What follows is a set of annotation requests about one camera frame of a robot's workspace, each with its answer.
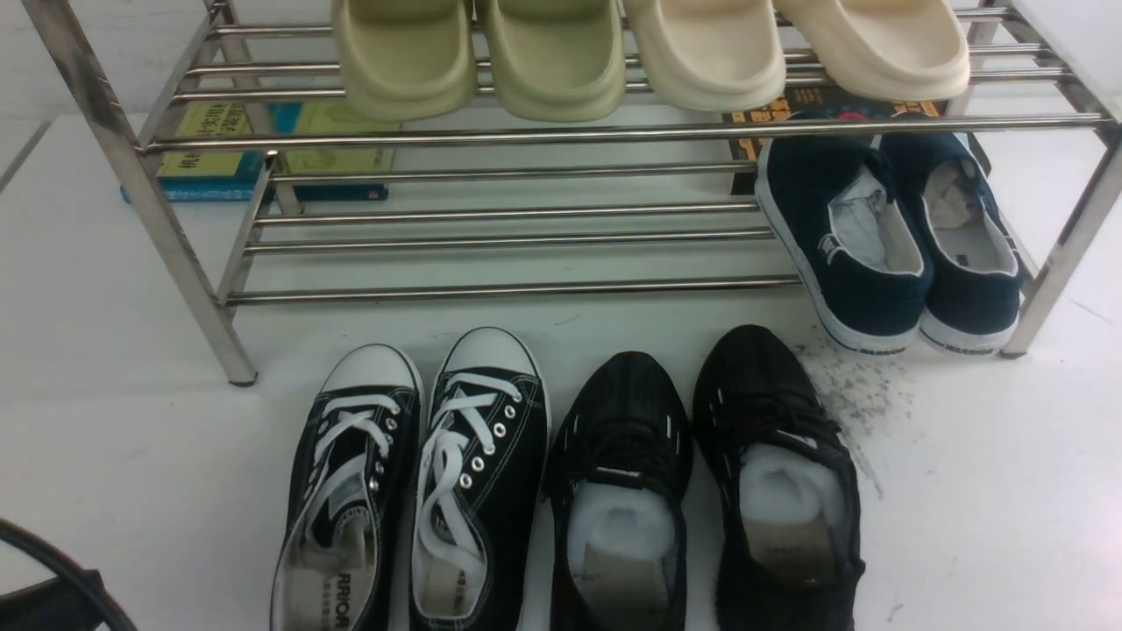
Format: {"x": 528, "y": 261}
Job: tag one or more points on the cream slipper left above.
{"x": 712, "y": 56}

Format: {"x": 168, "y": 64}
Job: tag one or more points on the navy slip-on shoe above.
{"x": 973, "y": 305}
{"x": 832, "y": 202}

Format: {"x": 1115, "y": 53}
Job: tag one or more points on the olive green slipper right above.
{"x": 560, "y": 61}

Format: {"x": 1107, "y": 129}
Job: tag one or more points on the black mesh sneaker right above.
{"x": 789, "y": 494}

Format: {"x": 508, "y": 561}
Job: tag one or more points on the black canvas sneaker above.
{"x": 349, "y": 483}
{"x": 479, "y": 480}

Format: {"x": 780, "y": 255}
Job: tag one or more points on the yellow green book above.
{"x": 334, "y": 119}

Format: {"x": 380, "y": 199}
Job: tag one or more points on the black mesh sneaker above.
{"x": 789, "y": 494}
{"x": 616, "y": 482}

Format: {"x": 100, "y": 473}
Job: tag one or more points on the cream slipper right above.
{"x": 886, "y": 50}

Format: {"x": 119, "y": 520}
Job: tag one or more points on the black orange book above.
{"x": 828, "y": 102}

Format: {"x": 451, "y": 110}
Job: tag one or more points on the cream slipper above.
{"x": 712, "y": 56}
{"x": 886, "y": 50}

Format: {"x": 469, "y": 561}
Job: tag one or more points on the olive green slipper left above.
{"x": 405, "y": 60}

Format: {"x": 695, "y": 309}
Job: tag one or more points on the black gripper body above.
{"x": 51, "y": 605}

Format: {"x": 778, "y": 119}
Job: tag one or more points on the olive green slipper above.
{"x": 560, "y": 61}
{"x": 405, "y": 60}

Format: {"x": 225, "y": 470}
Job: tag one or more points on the black mesh sneaker left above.
{"x": 616, "y": 482}

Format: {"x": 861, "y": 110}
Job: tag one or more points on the navy slip-on shoe left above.
{"x": 832, "y": 202}

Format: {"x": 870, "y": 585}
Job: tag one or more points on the stainless steel shoe rack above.
{"x": 216, "y": 68}

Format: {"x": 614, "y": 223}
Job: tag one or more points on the navy slip-on shoe right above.
{"x": 973, "y": 305}

